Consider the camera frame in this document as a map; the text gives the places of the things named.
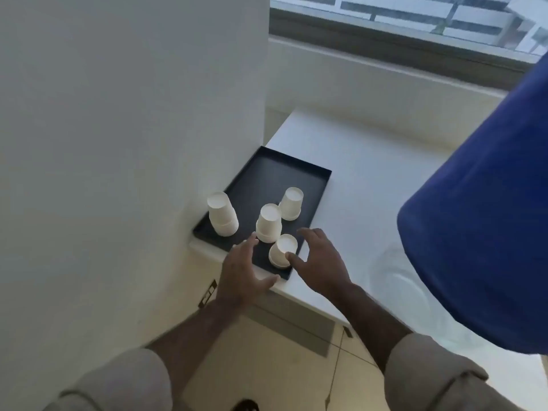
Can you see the brown window frame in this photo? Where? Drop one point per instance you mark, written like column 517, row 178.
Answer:
column 385, row 42

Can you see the black rectangular tray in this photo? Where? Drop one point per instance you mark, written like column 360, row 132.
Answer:
column 265, row 175

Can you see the person's left forearm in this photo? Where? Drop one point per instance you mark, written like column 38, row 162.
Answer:
column 197, row 333

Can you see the person's right beige sleeve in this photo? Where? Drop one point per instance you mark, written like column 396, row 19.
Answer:
column 432, row 380

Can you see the person's right thumb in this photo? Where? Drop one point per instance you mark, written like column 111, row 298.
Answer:
column 296, row 261

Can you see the small dark cabinet fitting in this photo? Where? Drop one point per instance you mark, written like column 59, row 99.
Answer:
column 347, row 332

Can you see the person's black shoe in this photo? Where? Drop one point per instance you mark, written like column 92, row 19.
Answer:
column 245, row 405

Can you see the person's left beige sleeve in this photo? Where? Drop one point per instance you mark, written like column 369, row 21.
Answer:
column 120, row 385

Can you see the dark wall socket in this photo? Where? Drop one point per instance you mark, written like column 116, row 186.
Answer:
column 208, row 293

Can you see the person's left hand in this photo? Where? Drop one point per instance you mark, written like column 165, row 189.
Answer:
column 239, row 276

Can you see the person's right forearm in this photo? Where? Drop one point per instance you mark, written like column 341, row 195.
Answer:
column 374, row 325

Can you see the person's beige sleeve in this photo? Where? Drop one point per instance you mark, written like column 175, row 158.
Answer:
column 432, row 380
column 120, row 385

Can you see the white balcony railing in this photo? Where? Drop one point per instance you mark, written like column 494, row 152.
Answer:
column 428, row 12

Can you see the white paper cup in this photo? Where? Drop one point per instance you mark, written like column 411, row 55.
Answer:
column 280, row 252
column 222, row 216
column 268, row 224
column 291, row 203

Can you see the person's left thumb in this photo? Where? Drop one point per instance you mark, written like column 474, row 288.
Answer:
column 269, row 281

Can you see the person's right hand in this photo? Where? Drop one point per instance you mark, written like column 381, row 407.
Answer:
column 325, row 269

